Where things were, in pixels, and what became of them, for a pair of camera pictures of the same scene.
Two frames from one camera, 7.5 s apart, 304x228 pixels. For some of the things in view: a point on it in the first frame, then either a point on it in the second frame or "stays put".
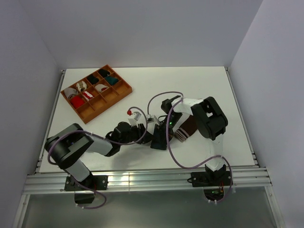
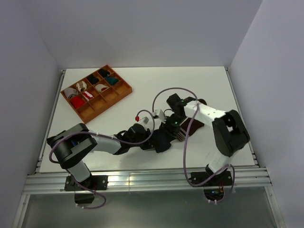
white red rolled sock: (100, 87) stays put
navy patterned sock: (159, 141) stays put
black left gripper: (140, 131) -> (147, 146)
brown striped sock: (188, 128) stays put
